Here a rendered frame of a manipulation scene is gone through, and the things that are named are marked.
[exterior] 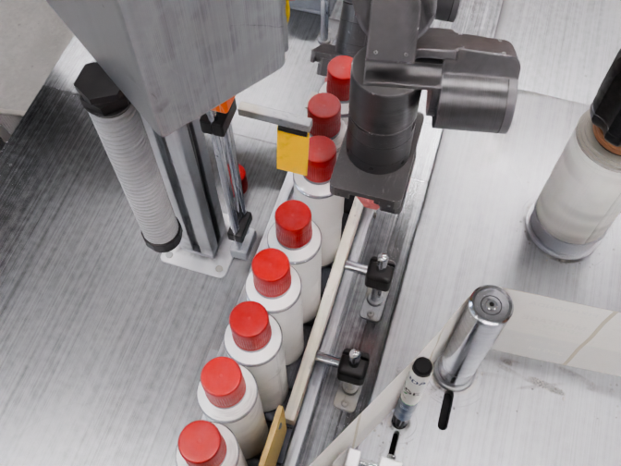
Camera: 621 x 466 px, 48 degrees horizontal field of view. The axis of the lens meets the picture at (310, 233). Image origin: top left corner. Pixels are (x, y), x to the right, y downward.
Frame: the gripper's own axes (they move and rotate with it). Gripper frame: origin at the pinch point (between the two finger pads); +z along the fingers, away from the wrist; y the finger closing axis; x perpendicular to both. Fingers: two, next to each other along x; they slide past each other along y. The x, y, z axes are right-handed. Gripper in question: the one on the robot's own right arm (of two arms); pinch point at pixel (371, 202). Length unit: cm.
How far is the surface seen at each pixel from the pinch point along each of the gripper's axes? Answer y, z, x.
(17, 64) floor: 80, 100, 124
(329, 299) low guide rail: -7.1, 10.2, 2.3
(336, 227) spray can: -0.9, 5.4, 3.3
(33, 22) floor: 97, 100, 127
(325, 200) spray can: -2.1, -1.7, 4.3
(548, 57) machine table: 43.0, 18.4, -17.6
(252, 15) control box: -10.3, -32.6, 6.3
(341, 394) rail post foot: -14.5, 18.4, -1.3
